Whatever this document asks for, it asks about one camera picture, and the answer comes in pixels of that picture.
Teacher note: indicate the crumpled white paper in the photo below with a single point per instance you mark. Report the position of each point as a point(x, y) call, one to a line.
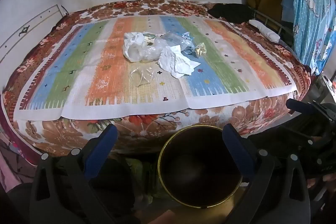
point(176, 61)

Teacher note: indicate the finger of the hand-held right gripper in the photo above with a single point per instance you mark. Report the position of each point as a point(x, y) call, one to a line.
point(299, 106)

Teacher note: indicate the white printed plastic bag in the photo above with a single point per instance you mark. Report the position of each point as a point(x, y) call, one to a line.
point(131, 43)

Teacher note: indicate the crumpled clear plastic bag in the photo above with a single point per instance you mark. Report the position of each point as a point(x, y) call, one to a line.
point(152, 52)

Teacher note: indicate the metal bed rail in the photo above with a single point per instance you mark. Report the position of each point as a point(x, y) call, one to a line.
point(270, 18)

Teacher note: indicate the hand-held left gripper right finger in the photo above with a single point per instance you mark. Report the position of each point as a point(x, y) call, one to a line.
point(236, 145)

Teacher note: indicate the person's right hand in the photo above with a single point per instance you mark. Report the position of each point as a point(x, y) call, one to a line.
point(316, 182)

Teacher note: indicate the clear plastic wrapper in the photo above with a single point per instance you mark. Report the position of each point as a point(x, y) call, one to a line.
point(176, 39)

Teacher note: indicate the white headboard panel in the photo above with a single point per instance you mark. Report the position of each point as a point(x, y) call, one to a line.
point(26, 29)

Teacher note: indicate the floral blanket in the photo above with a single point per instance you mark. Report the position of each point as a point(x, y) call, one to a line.
point(249, 116)

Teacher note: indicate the black bin with gold rim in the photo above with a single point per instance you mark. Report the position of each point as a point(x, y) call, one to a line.
point(199, 174)

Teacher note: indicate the gold foil wrapper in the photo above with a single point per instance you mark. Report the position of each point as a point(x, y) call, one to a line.
point(200, 49)

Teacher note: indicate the flat clear plastic bag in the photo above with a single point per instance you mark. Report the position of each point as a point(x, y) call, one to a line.
point(141, 77)

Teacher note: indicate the black cloth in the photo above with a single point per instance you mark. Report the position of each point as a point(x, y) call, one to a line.
point(231, 12)

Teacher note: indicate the green plastic bag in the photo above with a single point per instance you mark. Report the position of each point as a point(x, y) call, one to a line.
point(137, 169)

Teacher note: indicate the white rolled cloth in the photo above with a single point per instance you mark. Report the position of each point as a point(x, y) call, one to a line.
point(265, 29)

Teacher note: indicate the small green white packet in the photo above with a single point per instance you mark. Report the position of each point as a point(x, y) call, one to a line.
point(149, 37)

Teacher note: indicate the pink cloth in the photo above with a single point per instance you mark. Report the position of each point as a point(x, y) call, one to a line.
point(10, 161)

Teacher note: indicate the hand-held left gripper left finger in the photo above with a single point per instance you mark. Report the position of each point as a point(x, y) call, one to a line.
point(101, 150)

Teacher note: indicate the blue printed cloth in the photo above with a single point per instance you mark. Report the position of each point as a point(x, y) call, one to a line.
point(309, 16)

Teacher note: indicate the striped woven mat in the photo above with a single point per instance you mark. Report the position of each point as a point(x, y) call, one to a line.
point(78, 82)

